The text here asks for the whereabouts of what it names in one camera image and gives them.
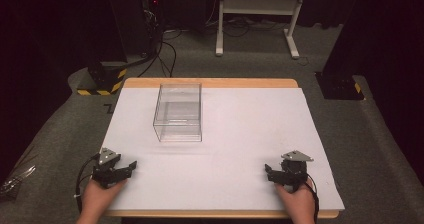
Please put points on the clear plastic box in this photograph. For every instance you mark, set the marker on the clear plastic box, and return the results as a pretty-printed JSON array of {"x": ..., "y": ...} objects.
[{"x": 178, "y": 112}]

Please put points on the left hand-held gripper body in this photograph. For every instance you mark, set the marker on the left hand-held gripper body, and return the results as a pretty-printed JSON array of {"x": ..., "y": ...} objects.
[{"x": 106, "y": 169}]

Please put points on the clear plastic wrapper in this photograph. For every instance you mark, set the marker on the clear plastic wrapper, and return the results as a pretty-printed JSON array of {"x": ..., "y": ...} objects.
[{"x": 16, "y": 180}]

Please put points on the white paper sheet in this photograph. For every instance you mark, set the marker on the white paper sheet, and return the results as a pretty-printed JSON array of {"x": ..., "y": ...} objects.
[{"x": 226, "y": 150}]

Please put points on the person's left hand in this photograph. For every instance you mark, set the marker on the person's left hand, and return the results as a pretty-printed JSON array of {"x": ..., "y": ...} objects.
[{"x": 96, "y": 197}]

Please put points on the white metal stand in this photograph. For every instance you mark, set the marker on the white metal stand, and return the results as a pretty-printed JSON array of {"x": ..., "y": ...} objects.
[{"x": 260, "y": 17}]

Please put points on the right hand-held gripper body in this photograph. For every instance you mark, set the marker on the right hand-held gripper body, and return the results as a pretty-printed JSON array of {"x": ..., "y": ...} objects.
[{"x": 292, "y": 170}]

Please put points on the black equipment rack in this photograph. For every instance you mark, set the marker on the black equipment rack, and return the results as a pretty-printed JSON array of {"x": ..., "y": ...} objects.
[{"x": 150, "y": 15}]

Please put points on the person's right hand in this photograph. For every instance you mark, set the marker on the person's right hand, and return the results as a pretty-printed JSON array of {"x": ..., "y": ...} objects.
[{"x": 295, "y": 202}]

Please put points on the black yellow striped stand base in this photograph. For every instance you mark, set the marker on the black yellow striped stand base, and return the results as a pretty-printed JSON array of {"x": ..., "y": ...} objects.
[{"x": 104, "y": 79}]

